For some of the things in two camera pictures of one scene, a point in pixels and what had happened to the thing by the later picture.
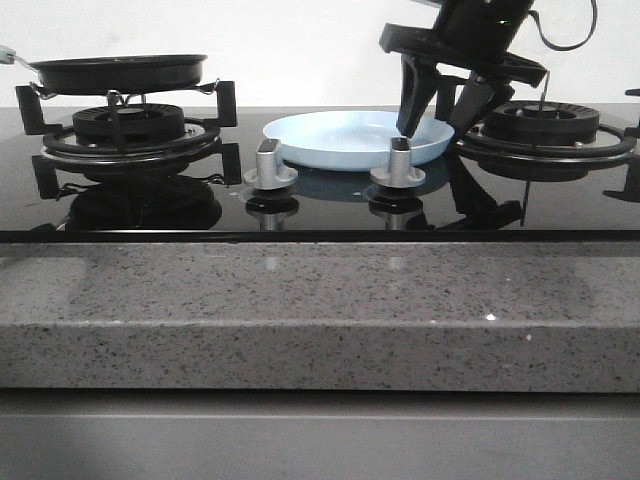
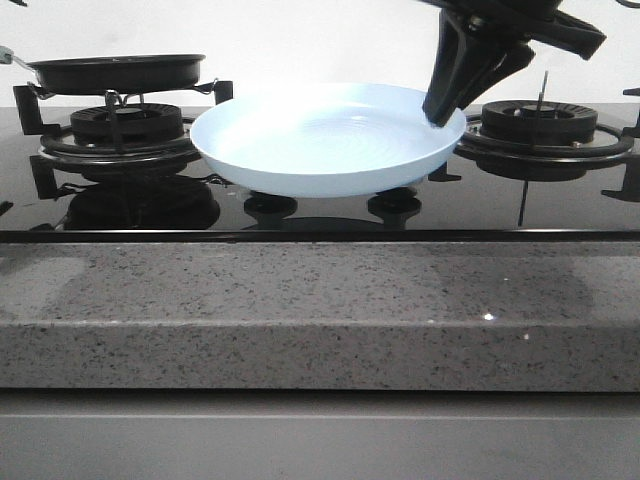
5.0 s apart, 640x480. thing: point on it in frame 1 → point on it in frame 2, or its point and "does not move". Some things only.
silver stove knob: (399, 173) → (396, 194)
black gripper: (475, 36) → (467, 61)
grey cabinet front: (267, 434) does not move
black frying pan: (112, 74) does not move
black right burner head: (542, 123) does not move
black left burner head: (127, 124) does not move
